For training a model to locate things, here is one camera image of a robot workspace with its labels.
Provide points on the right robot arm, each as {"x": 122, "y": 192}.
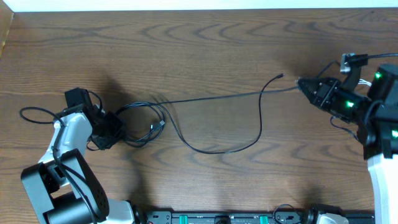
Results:
{"x": 375, "y": 115}

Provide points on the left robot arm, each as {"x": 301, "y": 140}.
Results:
{"x": 61, "y": 187}

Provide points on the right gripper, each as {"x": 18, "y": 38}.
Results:
{"x": 328, "y": 86}

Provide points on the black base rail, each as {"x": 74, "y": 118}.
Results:
{"x": 283, "y": 214}

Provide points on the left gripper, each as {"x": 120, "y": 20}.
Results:
{"x": 119, "y": 130}

